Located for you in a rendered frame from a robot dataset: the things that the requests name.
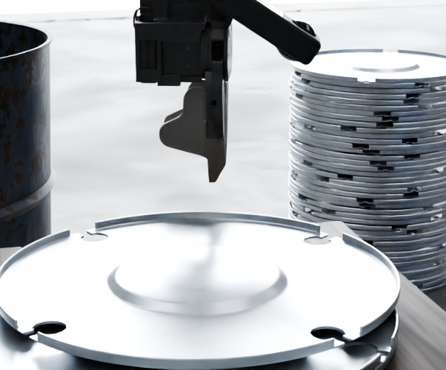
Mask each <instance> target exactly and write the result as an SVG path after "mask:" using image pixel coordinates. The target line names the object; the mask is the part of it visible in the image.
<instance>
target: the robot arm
mask: <svg viewBox="0 0 446 370"><path fill-rule="evenodd" d="M138 10H139V14H138V15H137V13H138ZM135 19H136V22H135ZM233 19H234V20H235V21H237V22H239V23H240V24H242V25H243V26H245V27H246V28H247V29H249V30H251V31H252V32H254V33H255V34H257V35H258V36H260V37H261V38H263V39H264V40H266V41H268V42H269V43H270V44H272V45H273V46H275V47H276V48H277V50H278V52H279V54H280V55H281V56H282V57H284V58H285V59H287V60H290V61H293V62H300V63H301V64H303V65H309V64H310V63H311V62H312V61H313V60H314V58H315V56H316V55H317V53H318V52H319V51H320V49H321V40H320V37H319V36H317V34H316V33H315V30H314V29H313V27H312V26H311V25H310V24H309V23H308V22H306V21H303V20H299V19H292V18H290V17H288V16H287V15H286V14H284V13H283V12H281V11H279V10H278V9H277V8H275V7H273V6H272V5H270V4H269V3H267V2H266V1H264V0H139V8H138V9H137V10H135V12H134V17H133V27H134V34H135V41H134V42H135V63H136V82H141V84H156V83H157V86H170V87H179V86H180V85H181V82H191V83H190V85H189V87H188V89H187V91H186V93H185V95H184V96H183V108H182V109H180V110H178V111H176V112H173V113H172V114H170V115H167V116H166V118H165V119H164V124H163V125H162V126H161V127H160V129H159V138H160V140H161V142H162V143H163V144H164V145H165V146H167V147H168V148H174V149H176V150H181V151H184V152H187V153H193V154H195V155H198V156H202V157H205V158H206V159H207V160H208V180H209V183H215V182H216V181H217V179H218V177H219V176H220V174H221V172H222V170H223V169H224V167H225V165H226V162H227V121H228V98H229V79H230V74H231V72H232V62H233V25H232V21H233Z"/></svg>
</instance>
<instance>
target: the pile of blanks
mask: <svg viewBox="0 0 446 370"><path fill-rule="evenodd" d="M291 70H292V74H291V76H290V80H289V82H288V85H289V88H290V91H291V94H290V108H289V112H290V116H289V123H290V131H289V138H290V139H289V148H290V150H289V153H288V157H289V173H288V188H289V191H288V197H289V206H288V219H293V220H300V221H304V222H310V223H317V222H334V221H341V222H343V223H344V224H345V225H346V226H347V227H348V228H350V229H351V230H352V231H353V232H355V234H356V235H357V236H358V237H360V238H361V239H362V240H363V241H364V242H366V243H367V244H369V245H371V246H372V247H374V248H376V249H377V250H378V251H380V252H381V253H383V254H384V255H385V256H386V257H387V258H388V259H389V260H390V261H391V262H392V263H393V265H394V266H395V268H396V269H397V270H398V271H399V272H400V273H401V274H402V275H403V276H404V277H406V278H407V279H408V280H409V281H410V282H412V283H413V284H414V285H415V286H416V287H418V289H419V290H421V291H422V292H423V293H428V292H431V291H435V290H437V289H440V288H442V287H444V286H446V80H441V81H430V82H419V83H396V84H389V83H369V82H354V81H339V80H333V79H323V78H319V77H315V76H309V75H307V74H303V73H300V72H298V71H296V70H294V69H292V67H291Z"/></svg>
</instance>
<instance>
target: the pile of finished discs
mask: <svg viewBox="0 0 446 370"><path fill-rule="evenodd" d="M398 323H399V319H398V311H397V308H396V307H395V309H394V310H393V312H392V313H391V314H390V315H389V316H388V317H387V319H386V320H384V321H383V322H382V323H381V324H380V325H379V326H378V327H376V328H375V329H373V330H371V331H370V332H369V333H367V334H365V335H363V336H362V337H360V338H358V339H356V340H354V341H347V340H345V339H343V335H344V333H342V332H340V331H338V330H333V329H320V330H315V331H313V332H311V335H312V337H315V338H317V339H320V340H328V339H330V338H334V339H335V340H337V341H341V342H343V343H344V345H342V346H340V347H336V348H334V349H330V350H328V351H325V352H321V353H318V354H315V355H310V356H307V357H304V358H298V359H295V360H288V361H283V362H279V363H270V364H266V365H259V366H247V367H240V368H231V369H154V368H145V367H137V366H125V365H120V364H114V363H106V362H101V361H98V360H91V359H88V358H82V357H79V356H75V355H71V354H68V353H65V352H61V351H59V350H56V349H53V348H50V347H47V346H45V345H43V344H40V343H38V342H36V341H34V340H32V339H30V336H33V335H37V333H38V332H39V333H42V334H45V335H53V334H57V333H60V332H63V331H64V330H65V329H67V328H66V327H65V326H64V325H62V324H54V323H52V324H42V325H39V326H36V327H35V328H34V329H33V330H34V332H33V333H31V334H28V335H23V334H22V333H20V332H18V331H17V330H16V329H15V328H13V327H12V326H11V325H10V324H8V323H7V322H6V321H5V319H4V318H3V317H2V316H1V314H0V370H384V369H385V368H386V367H387V365H388V363H389V362H390V360H391V358H392V356H393V355H394V352H395V348H396V345H397V337H398Z"/></svg>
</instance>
